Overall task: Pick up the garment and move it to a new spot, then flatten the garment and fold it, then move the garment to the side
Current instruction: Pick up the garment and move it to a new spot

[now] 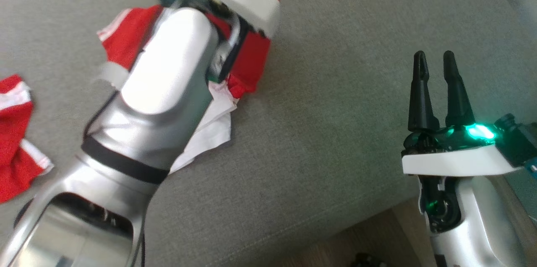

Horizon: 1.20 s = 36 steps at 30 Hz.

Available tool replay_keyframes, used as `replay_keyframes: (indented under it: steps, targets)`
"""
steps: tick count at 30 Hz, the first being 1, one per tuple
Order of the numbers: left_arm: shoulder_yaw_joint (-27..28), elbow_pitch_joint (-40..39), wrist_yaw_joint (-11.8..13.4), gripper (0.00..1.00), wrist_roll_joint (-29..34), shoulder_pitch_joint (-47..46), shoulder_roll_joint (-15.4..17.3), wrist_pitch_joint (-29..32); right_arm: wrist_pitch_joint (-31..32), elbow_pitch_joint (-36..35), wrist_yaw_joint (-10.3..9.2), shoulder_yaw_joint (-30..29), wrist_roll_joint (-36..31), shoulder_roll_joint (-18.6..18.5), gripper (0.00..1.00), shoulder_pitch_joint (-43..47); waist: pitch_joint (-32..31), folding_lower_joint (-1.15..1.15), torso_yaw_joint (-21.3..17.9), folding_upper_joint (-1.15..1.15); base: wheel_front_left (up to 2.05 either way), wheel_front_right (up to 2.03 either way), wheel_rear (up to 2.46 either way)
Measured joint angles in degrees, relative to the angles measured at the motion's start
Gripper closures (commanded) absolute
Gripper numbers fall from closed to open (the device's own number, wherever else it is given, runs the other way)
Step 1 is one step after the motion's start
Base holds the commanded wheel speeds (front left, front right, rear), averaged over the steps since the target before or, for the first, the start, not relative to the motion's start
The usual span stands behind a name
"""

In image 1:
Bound white cable strap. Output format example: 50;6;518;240
94;62;129;90

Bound red jersey with white sleeves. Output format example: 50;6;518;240
97;0;284;174

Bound red shorts with white stripe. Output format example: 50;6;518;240
0;74;54;203

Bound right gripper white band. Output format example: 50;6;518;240
402;51;521;233

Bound grey sofa seat cushion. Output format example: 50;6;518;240
0;0;537;267

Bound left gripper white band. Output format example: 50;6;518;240
180;0;280;83

